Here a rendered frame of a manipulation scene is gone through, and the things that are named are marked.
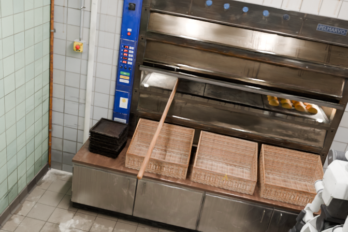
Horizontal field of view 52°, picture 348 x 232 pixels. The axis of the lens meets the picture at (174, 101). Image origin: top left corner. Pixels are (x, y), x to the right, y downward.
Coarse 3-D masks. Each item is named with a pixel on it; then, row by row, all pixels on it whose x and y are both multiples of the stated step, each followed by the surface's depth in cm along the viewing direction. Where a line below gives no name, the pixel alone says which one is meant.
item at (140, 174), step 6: (174, 90) 334; (168, 102) 308; (168, 108) 298; (162, 120) 275; (156, 132) 257; (156, 138) 250; (150, 144) 241; (150, 150) 234; (144, 162) 221; (144, 168) 216; (138, 174) 209
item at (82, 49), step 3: (78, 39) 331; (75, 42) 326; (78, 42) 326; (81, 42) 325; (84, 42) 327; (75, 45) 327; (84, 45) 329; (75, 48) 328; (81, 48) 327; (84, 48) 330; (78, 51) 329; (81, 51) 328; (84, 51) 332
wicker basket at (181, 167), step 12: (144, 120) 350; (144, 132) 351; (168, 132) 349; (180, 132) 348; (192, 132) 347; (132, 144) 330; (144, 144) 353; (156, 144) 351; (168, 144) 350; (180, 144) 349; (132, 156) 313; (144, 156) 311; (156, 156) 341; (168, 156) 344; (180, 156) 348; (132, 168) 317; (156, 168) 322; (168, 168) 325; (180, 168) 311
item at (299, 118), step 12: (144, 84) 344; (180, 96) 339; (192, 96) 337; (204, 96) 340; (240, 108) 334; (252, 108) 332; (264, 108) 336; (300, 120) 330; (312, 120) 328; (324, 120) 332
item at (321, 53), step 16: (160, 16) 315; (176, 16) 314; (160, 32) 314; (176, 32) 314; (192, 32) 313; (208, 32) 312; (224, 32) 311; (240, 32) 310; (256, 32) 308; (240, 48) 308; (256, 48) 309; (272, 48) 308; (288, 48) 307; (304, 48) 305; (320, 48) 304; (336, 48) 303; (320, 64) 305; (336, 64) 304
